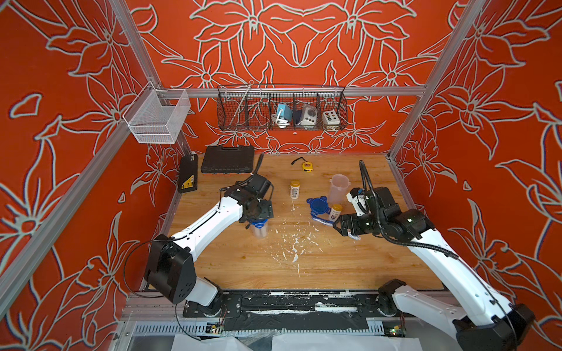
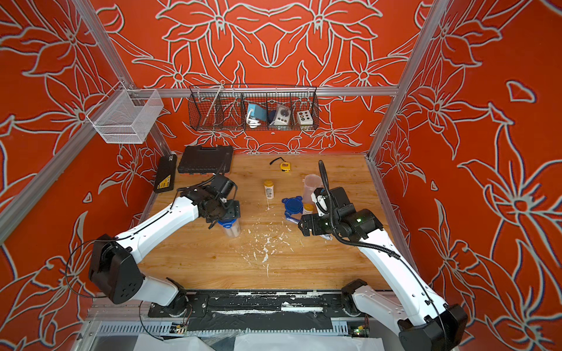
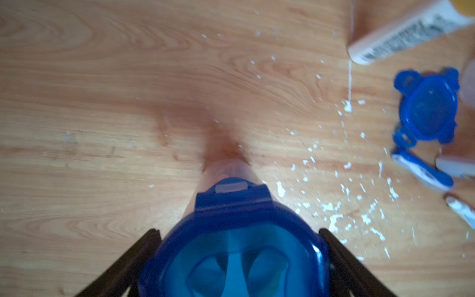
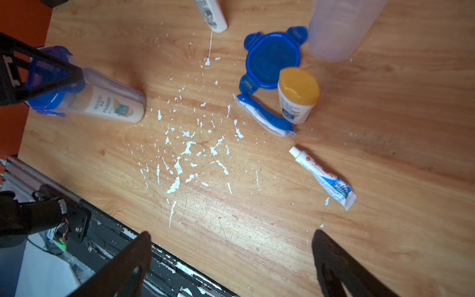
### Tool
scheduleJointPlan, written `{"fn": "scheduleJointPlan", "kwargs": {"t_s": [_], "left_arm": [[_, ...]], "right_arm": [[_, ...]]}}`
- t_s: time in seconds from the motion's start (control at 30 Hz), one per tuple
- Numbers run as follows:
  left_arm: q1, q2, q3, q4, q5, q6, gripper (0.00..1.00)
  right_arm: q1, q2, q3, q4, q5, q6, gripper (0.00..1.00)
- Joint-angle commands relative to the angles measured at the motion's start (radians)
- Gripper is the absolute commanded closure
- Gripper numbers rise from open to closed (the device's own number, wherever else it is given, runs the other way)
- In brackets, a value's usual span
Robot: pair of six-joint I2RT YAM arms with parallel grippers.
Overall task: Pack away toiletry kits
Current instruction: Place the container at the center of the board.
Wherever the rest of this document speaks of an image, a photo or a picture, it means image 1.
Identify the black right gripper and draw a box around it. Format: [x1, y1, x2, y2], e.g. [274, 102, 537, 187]
[330, 213, 386, 235]

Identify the blue container lid front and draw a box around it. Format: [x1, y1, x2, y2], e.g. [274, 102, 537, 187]
[250, 219, 268, 230]

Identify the blue container lid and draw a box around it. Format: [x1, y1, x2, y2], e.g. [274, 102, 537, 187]
[306, 196, 331, 216]
[250, 219, 268, 230]

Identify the clear plastic container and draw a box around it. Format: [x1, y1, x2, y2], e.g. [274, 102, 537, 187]
[250, 224, 269, 238]
[327, 174, 351, 205]

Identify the white bottle yellow cap back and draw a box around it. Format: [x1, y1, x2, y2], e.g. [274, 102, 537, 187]
[290, 180, 301, 200]

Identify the white bottle yellow cap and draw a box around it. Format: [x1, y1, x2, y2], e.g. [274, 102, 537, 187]
[290, 180, 301, 200]
[329, 203, 342, 222]

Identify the blue toothbrush case back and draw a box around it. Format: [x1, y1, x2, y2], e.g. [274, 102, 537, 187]
[312, 216, 334, 227]

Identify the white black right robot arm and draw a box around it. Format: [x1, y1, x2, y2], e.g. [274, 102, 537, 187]
[333, 187, 535, 350]

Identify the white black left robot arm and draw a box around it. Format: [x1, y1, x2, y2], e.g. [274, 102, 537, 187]
[144, 173, 275, 307]

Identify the black tool case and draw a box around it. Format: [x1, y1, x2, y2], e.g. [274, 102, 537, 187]
[201, 146, 255, 174]

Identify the yellow tape measure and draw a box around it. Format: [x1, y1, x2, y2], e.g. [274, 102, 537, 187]
[291, 156, 314, 173]

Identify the blue container lid back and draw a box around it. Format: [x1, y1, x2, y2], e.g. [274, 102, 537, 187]
[306, 196, 331, 216]

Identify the black box yellow label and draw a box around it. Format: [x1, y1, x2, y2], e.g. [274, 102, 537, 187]
[177, 154, 198, 194]

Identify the blue white device in basket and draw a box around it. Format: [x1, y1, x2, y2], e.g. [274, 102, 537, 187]
[271, 104, 293, 129]

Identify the grey white device in basket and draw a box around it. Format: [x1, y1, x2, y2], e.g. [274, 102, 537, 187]
[293, 105, 318, 128]

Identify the white button box in basket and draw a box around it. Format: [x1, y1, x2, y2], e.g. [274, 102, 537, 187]
[322, 110, 340, 130]

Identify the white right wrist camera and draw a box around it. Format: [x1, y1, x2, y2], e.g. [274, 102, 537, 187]
[346, 187, 369, 217]

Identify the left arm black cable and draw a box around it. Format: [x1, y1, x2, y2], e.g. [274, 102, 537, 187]
[121, 152, 265, 343]

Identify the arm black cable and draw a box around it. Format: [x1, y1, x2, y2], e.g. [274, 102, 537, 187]
[121, 152, 265, 343]
[358, 159, 519, 351]

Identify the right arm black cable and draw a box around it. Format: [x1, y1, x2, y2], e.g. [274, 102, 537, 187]
[358, 159, 519, 351]

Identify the black wire wall basket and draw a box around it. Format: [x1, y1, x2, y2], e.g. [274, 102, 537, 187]
[217, 83, 348, 132]

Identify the white wire basket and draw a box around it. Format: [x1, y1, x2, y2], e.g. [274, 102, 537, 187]
[124, 88, 191, 144]

